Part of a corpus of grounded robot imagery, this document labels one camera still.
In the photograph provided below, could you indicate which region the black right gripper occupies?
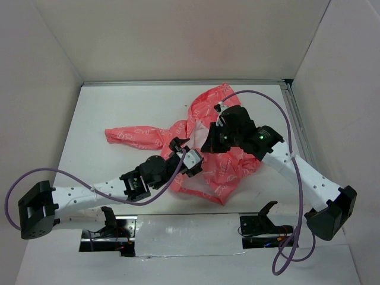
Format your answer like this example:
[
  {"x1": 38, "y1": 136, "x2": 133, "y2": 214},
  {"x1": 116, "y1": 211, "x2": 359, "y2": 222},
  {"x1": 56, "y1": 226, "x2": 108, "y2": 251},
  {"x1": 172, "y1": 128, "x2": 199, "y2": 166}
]
[{"x1": 201, "y1": 121, "x2": 242, "y2": 153}]

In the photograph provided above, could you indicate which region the pink hooded jacket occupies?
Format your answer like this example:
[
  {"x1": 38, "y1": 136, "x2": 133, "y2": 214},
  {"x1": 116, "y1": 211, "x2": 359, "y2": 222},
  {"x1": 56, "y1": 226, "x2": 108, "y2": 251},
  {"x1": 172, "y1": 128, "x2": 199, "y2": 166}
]
[{"x1": 104, "y1": 83, "x2": 260, "y2": 205}]

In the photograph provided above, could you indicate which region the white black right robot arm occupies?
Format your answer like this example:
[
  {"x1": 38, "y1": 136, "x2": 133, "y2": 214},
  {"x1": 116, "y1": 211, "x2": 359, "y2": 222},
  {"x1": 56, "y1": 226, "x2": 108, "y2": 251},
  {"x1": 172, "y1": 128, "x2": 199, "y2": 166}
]
[{"x1": 201, "y1": 103, "x2": 357, "y2": 241}]

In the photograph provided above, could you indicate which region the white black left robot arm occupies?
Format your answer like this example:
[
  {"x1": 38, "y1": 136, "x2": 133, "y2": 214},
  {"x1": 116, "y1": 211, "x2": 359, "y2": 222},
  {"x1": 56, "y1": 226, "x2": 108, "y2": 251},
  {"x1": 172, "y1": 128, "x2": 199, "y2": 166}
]
[{"x1": 18, "y1": 137, "x2": 203, "y2": 240}]

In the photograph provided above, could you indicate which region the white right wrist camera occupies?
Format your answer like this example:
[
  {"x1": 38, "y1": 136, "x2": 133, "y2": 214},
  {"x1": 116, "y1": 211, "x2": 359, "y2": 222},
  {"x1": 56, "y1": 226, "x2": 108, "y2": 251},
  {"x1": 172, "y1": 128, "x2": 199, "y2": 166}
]
[{"x1": 214, "y1": 102, "x2": 229, "y2": 126}]

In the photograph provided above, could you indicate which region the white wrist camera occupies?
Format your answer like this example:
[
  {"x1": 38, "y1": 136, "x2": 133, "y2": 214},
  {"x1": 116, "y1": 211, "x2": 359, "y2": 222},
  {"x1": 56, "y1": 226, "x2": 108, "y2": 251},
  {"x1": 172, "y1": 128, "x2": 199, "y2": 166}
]
[
  {"x1": 214, "y1": 102, "x2": 229, "y2": 126},
  {"x1": 183, "y1": 149, "x2": 203, "y2": 169}
]

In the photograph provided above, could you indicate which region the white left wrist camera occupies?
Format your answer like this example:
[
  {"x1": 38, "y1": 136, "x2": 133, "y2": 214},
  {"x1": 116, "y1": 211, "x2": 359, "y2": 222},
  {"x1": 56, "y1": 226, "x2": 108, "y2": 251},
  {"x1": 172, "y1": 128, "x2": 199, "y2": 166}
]
[{"x1": 183, "y1": 149, "x2": 203, "y2": 169}]

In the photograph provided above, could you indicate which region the aluminium frame rail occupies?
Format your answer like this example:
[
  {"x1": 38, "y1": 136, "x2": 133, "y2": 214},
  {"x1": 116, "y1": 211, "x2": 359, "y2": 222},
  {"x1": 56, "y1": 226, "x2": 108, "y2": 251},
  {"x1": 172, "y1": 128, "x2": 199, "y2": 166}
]
[{"x1": 75, "y1": 80, "x2": 312, "y2": 163}]

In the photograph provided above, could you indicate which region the silver base rail with tape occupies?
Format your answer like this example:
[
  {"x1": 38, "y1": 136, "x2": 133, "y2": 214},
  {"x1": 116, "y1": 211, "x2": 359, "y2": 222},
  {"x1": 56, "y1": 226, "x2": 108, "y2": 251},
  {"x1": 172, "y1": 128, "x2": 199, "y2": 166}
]
[{"x1": 79, "y1": 212, "x2": 294, "y2": 258}]

